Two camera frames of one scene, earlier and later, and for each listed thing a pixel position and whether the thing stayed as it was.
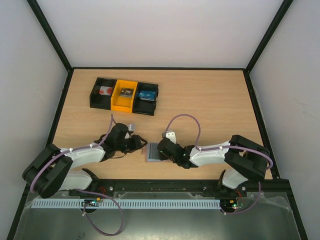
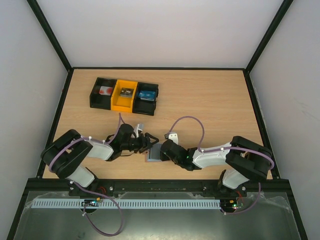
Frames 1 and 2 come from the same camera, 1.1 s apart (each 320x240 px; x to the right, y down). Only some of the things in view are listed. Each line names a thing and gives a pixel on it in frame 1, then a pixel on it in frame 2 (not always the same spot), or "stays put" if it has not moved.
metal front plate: (266, 217) stays put
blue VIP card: (147, 94) stays put
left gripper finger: (137, 142) to (144, 148)
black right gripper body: (162, 146) stays put
